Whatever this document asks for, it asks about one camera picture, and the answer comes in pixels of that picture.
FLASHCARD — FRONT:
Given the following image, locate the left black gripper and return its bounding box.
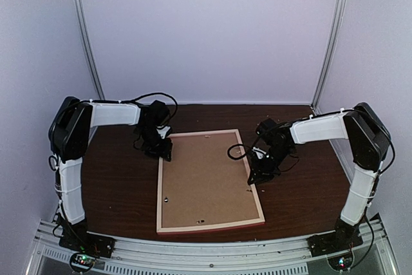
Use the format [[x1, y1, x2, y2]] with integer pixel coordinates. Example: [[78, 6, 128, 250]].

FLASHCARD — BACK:
[[137, 126, 173, 162]]

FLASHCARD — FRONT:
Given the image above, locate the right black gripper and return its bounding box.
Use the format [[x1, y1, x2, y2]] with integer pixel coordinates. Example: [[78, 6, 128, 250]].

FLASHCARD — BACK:
[[249, 147, 292, 187]]

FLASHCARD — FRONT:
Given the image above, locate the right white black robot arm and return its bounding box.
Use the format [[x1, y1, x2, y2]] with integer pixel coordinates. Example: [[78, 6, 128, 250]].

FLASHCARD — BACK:
[[247, 102, 393, 251]]

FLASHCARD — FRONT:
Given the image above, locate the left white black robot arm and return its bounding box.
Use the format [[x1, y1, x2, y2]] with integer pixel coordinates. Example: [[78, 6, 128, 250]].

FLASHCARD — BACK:
[[48, 97, 177, 252]]

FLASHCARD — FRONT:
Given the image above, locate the right round controller board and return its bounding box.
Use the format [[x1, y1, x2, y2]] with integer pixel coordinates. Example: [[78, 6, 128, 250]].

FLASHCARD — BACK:
[[328, 252, 354, 272]]

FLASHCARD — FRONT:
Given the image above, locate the round controller board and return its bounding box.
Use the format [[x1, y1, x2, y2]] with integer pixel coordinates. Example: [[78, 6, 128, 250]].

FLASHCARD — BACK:
[[69, 252, 97, 273], [328, 252, 354, 272]]

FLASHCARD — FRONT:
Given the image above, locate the left round controller board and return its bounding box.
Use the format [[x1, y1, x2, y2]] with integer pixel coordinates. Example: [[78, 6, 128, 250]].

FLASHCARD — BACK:
[[69, 252, 97, 273]]

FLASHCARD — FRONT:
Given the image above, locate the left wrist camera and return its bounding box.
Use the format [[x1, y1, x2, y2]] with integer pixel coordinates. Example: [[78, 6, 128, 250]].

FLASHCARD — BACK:
[[147, 100, 170, 127]]

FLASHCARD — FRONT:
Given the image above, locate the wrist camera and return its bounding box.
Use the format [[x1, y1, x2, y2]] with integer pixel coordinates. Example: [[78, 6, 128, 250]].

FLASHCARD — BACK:
[[147, 100, 170, 127], [256, 118, 277, 136]]

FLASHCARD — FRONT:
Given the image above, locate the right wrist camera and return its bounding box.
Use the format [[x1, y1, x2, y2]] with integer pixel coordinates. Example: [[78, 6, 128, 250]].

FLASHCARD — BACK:
[[256, 118, 277, 136]]

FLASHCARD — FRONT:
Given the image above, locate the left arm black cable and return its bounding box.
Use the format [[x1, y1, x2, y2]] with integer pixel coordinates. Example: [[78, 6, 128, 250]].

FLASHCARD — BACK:
[[128, 93, 178, 121]]

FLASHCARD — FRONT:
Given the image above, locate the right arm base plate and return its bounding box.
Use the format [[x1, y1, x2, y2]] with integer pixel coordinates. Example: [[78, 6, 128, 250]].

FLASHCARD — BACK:
[[306, 231, 363, 257]]

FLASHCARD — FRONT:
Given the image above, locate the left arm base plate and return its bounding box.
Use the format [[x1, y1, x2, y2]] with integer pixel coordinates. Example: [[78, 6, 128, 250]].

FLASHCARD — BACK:
[[59, 229, 115, 258]]

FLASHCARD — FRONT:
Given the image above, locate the left aluminium corner post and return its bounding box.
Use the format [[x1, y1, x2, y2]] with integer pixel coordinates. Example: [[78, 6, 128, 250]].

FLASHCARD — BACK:
[[73, 0, 105, 100]]

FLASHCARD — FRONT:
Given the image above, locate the aluminium corner post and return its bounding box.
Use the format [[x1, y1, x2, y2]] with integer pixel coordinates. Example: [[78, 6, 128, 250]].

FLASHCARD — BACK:
[[311, 0, 347, 111], [73, 0, 105, 100]]

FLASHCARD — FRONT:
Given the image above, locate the right aluminium corner post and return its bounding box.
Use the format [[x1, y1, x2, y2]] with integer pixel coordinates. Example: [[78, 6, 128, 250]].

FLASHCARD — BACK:
[[311, 0, 347, 111]]

